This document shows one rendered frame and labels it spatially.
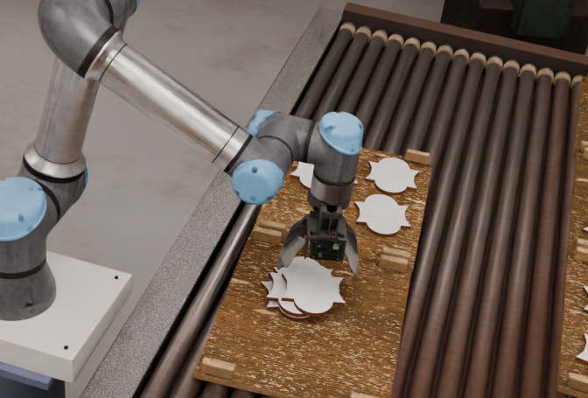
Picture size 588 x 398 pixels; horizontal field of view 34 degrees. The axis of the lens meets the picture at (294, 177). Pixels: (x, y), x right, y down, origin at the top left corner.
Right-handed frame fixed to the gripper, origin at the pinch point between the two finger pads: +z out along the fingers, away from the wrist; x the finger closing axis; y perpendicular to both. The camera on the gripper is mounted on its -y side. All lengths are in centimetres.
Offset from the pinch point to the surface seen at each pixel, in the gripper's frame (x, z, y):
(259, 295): -10.3, 8.5, -0.9
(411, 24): 32, 7, -123
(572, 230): 60, 8, -31
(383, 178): 17.5, 7.5, -42.6
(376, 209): 15.0, 7.5, -30.7
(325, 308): 2.0, 4.5, 5.6
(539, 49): 70, 7, -115
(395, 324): 16.4, 8.5, 4.1
